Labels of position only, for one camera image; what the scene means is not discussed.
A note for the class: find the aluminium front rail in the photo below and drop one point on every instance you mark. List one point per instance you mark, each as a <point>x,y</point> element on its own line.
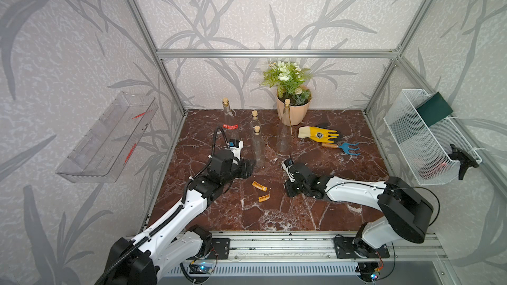
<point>314,246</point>

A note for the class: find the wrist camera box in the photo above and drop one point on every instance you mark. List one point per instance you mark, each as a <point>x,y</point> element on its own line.
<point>287,164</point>
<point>235,146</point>

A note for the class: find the short glass bottle gold label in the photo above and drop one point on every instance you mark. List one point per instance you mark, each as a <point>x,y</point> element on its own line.
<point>254,120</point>

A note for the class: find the clear plastic wall shelf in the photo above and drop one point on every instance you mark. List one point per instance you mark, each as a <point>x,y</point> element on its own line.
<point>104,151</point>

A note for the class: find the glass bottle with red label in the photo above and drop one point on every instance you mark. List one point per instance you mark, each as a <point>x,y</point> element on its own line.
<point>230,123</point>

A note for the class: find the blue hand rake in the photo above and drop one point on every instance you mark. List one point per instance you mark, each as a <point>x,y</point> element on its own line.
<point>347,148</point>

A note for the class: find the peeled white label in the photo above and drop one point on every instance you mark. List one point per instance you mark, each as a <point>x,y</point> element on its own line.
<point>259,186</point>

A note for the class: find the white mesh wall basket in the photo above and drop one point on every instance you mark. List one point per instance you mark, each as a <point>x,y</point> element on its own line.
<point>424,148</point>

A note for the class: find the tall slim glass bottle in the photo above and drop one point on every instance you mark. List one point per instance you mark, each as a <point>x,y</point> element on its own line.
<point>284,131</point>

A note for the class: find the dark green card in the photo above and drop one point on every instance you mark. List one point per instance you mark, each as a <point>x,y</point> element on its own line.
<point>434,109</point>

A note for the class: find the peeled gold label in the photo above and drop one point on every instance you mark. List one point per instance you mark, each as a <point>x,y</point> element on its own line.
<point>264,198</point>

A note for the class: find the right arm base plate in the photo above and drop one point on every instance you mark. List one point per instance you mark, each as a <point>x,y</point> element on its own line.
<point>348,248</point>

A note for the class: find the green artificial plant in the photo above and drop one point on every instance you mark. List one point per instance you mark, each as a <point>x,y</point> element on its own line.
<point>289,78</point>

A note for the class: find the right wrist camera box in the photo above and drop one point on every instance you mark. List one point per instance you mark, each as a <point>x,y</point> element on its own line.
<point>287,164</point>

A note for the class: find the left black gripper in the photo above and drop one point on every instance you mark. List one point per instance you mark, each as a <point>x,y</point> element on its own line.
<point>245,170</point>

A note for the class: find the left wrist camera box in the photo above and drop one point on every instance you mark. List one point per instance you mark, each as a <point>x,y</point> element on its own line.
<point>235,146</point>

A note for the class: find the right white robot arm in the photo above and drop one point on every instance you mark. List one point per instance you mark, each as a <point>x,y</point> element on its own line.
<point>405,213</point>

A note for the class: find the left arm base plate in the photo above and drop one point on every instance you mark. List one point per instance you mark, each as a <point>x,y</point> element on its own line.
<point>219,247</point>

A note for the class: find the yellow gardening glove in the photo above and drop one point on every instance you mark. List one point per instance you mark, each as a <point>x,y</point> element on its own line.
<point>317,134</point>

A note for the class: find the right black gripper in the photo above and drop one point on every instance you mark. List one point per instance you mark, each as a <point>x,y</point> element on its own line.
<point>288,189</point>

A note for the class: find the black spray bottle trigger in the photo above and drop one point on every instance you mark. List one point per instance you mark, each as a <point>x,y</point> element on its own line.
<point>465,159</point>

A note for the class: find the pink flower pot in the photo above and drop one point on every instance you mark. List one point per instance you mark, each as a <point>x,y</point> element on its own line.
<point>297,113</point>

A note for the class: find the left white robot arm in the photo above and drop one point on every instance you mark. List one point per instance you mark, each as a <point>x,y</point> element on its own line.
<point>147,257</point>

